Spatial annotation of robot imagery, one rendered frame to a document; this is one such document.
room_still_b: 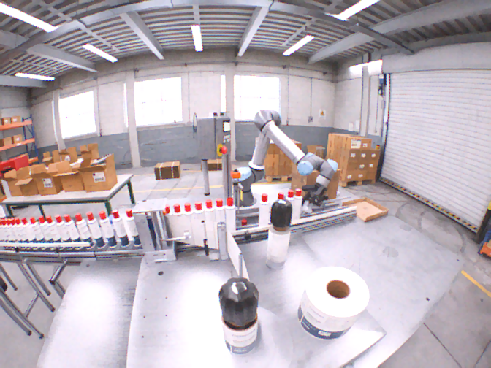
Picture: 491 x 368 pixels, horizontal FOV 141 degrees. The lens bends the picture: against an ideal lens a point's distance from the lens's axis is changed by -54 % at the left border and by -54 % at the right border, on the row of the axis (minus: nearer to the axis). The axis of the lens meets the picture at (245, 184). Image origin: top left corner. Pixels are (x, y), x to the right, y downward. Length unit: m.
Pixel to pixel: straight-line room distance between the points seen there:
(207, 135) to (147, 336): 0.81
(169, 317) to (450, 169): 4.72
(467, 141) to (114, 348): 4.96
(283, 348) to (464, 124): 4.52
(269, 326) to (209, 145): 0.74
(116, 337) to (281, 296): 0.62
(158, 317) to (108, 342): 0.22
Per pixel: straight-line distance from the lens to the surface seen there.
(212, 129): 0.84
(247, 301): 0.38
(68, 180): 2.75
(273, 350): 0.63
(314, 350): 0.66
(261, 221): 1.04
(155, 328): 0.72
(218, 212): 0.94
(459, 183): 4.61
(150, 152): 6.62
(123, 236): 1.05
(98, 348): 0.83
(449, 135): 4.70
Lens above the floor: 1.48
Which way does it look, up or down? 20 degrees down
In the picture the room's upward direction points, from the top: straight up
